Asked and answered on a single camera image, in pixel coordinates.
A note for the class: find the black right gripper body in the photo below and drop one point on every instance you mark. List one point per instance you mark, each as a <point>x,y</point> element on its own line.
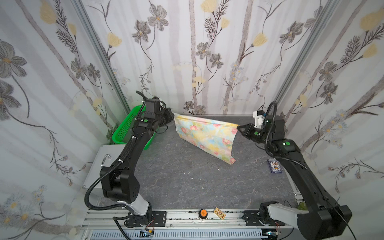
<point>249,132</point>

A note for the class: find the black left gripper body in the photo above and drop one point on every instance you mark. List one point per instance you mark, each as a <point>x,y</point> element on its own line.
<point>167,115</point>

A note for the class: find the pastel floral skirt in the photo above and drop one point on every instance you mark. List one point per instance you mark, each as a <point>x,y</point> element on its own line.
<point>214,137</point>

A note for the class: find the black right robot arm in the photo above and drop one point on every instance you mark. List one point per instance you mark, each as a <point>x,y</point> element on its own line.
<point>324,217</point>

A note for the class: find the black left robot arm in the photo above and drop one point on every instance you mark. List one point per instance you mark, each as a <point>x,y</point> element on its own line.
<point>118,181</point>

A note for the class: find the green plastic basket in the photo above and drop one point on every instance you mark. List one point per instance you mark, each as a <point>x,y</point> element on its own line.
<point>123,132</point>

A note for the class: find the small wooden tag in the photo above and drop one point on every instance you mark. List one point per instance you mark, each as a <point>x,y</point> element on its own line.
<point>220,214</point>

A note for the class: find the orange emergency stop button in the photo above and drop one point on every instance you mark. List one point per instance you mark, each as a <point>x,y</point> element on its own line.
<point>203,214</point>

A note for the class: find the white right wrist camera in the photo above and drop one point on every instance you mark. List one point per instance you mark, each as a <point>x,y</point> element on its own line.
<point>259,117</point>

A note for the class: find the grey metal box with handle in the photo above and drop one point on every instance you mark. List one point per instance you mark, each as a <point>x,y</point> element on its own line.
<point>106,155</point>

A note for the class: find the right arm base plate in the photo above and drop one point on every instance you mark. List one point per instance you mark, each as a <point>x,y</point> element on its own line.
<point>255,218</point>

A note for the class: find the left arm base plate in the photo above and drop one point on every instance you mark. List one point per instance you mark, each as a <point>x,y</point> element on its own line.
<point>153,219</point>

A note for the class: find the white slotted cable duct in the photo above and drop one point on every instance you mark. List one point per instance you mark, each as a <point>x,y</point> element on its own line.
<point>202,234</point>

